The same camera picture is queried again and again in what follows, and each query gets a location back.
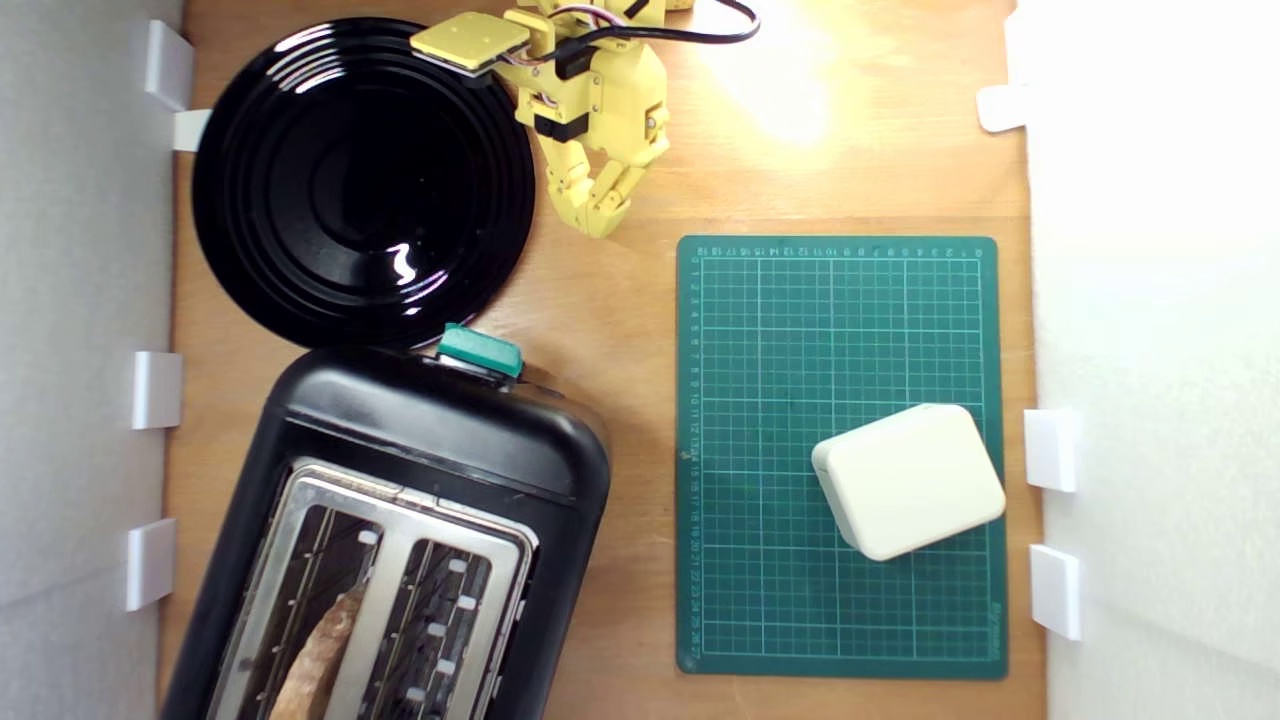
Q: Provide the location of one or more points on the green toaster lever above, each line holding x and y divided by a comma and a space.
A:
482, 349

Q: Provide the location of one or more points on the black round plate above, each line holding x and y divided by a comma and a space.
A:
350, 190

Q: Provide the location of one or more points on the white wall clip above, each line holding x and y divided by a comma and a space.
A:
157, 390
190, 130
1056, 592
168, 65
150, 565
1052, 450
1002, 107

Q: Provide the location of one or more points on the white rounded block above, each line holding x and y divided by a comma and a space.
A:
910, 480

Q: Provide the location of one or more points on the green cutting mat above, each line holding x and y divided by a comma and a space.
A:
780, 380

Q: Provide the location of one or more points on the brown bread slice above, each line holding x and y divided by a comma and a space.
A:
320, 655

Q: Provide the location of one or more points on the black two-slot toaster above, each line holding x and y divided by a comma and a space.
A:
430, 430

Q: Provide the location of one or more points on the yellow wrist camera housing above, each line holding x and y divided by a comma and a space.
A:
468, 42

